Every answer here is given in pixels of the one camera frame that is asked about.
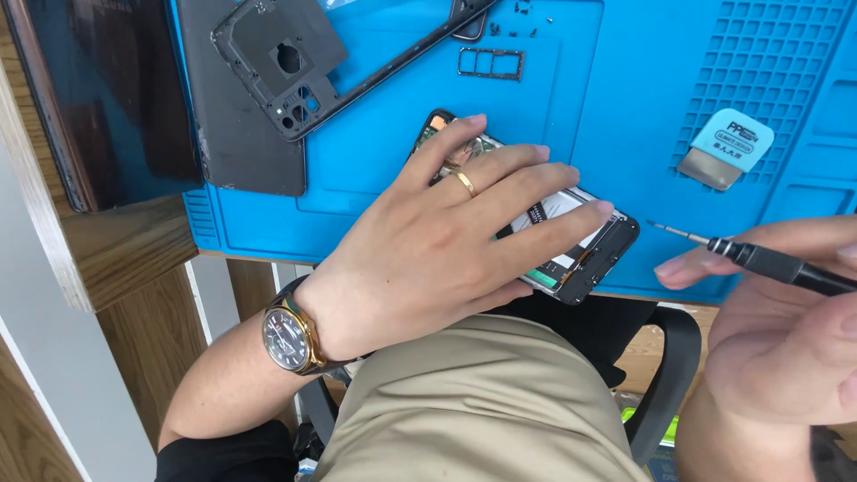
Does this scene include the dark metal card tray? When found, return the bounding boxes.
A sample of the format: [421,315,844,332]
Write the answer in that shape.
[458,47,525,83]

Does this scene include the black smartphone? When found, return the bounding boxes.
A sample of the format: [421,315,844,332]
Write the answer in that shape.
[410,109,640,305]

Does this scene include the beige trousers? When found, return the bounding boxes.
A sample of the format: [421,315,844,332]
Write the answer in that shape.
[315,313,653,482]

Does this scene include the person's right hand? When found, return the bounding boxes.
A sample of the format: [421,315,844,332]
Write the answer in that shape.
[655,216,857,429]

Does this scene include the dark glossy phone panel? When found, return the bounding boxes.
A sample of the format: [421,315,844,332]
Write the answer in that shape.
[3,0,206,214]

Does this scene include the gold wristwatch dark dial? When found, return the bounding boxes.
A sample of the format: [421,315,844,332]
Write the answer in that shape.
[261,274,366,376]

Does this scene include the scattered small black screws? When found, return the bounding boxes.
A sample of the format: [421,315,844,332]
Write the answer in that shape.
[489,2,555,37]

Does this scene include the person's left hand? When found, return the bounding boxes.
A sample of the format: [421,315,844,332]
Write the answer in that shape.
[295,114,616,364]

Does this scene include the grey phone back cover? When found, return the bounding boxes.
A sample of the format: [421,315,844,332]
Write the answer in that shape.
[175,0,349,198]

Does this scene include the green object under desk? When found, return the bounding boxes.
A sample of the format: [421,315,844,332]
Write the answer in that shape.
[621,407,680,447]

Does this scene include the black precision screwdriver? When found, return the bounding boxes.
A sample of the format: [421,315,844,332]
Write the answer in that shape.
[646,221,857,297]

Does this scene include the light blue pry tool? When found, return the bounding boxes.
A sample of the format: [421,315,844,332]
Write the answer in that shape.
[676,108,775,192]

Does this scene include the black shirt sleeve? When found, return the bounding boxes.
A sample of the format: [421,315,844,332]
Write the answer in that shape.
[155,420,300,482]

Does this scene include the blue silicone repair mat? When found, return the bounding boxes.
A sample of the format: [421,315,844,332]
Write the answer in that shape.
[167,0,857,305]

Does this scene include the small black phone part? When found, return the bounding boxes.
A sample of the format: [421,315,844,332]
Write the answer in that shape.
[450,0,489,42]

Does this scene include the black phone middle frame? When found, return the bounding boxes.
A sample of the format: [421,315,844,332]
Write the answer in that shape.
[212,0,498,142]

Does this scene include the gold finger ring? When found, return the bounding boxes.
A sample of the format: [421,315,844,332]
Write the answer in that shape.
[450,169,479,199]

